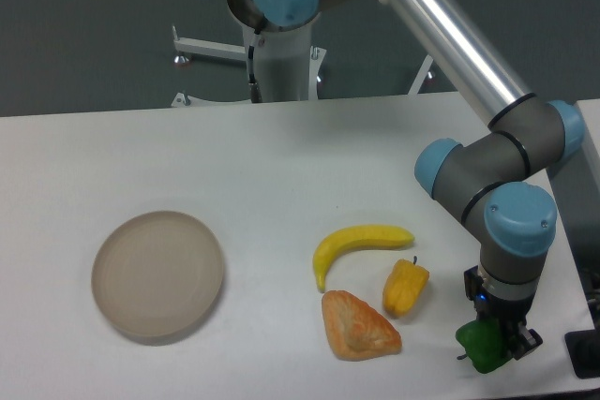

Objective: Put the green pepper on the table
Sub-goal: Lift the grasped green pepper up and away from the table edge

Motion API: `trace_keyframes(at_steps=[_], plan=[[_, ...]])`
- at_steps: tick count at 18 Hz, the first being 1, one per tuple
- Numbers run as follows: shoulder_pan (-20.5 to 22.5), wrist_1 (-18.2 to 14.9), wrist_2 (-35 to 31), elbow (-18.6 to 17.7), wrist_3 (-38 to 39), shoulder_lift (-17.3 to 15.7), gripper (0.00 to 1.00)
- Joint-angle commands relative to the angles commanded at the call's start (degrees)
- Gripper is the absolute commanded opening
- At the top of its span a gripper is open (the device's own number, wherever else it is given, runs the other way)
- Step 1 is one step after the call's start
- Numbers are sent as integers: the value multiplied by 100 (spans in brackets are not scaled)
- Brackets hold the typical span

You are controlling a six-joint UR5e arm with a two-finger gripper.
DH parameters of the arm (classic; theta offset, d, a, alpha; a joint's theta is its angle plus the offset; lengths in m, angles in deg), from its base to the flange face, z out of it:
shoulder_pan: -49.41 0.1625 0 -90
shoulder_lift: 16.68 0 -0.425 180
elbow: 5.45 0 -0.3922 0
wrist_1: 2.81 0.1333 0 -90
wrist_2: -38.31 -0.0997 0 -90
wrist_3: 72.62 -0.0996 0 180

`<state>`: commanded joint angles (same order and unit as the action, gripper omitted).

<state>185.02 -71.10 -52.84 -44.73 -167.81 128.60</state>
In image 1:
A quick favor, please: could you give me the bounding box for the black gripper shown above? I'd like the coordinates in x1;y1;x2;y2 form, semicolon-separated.
464;265;543;360

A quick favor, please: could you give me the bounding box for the green toy pepper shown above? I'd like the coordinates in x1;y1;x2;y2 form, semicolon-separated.
455;319;511;374

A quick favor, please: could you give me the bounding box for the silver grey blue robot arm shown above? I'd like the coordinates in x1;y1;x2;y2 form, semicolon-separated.
228;0;585;359

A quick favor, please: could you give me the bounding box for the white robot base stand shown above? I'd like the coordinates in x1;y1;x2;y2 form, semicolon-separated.
172;23;327;108

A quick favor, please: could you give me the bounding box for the yellow toy pepper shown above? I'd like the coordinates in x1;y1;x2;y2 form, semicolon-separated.
382;256;430;318

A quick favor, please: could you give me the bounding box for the black device at table edge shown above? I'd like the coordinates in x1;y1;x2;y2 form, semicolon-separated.
564;330;599;379

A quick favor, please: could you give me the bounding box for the orange toy pastry triangle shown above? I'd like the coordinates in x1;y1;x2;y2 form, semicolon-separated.
322;290;402;362

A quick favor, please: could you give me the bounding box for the yellow toy banana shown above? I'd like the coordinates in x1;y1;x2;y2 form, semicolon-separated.
312;224;415;293

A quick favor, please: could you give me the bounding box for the beige round plate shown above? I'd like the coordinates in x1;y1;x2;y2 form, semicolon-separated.
91;211;225;346

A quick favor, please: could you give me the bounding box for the black cable on stand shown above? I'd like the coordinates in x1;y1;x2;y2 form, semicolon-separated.
246;15;269;104

